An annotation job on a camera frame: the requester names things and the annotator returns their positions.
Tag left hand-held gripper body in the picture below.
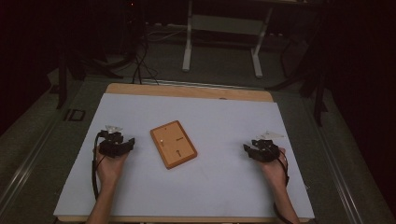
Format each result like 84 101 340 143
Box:
97 125 126 159

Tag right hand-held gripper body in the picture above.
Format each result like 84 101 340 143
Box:
250 131 286 163

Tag wooden photo frame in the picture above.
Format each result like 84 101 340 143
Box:
149 119 198 170

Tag person's right hand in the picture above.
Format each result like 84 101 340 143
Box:
259 147 290 189

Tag person's left hand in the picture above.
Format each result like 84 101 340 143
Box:
94 147 131 189

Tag white table board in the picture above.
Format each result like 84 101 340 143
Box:
53 92 316 219

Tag black metal stand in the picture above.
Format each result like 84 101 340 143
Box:
266 6 330 128
55 43 125 110

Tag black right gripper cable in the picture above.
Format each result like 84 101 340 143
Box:
273 148 295 224

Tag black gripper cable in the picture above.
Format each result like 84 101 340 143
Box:
91 132 107 201
273 148 295 224

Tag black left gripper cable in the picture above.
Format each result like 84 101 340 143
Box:
91 132 107 201

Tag black rectangular floor bracket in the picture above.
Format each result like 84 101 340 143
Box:
63 108 87 122

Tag metal floor rail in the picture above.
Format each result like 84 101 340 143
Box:
311 124 366 224
0 118 61 207

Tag black floor cables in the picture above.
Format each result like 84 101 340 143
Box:
131 36 161 86

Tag white metal stand frame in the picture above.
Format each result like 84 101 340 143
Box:
181 0 276 79

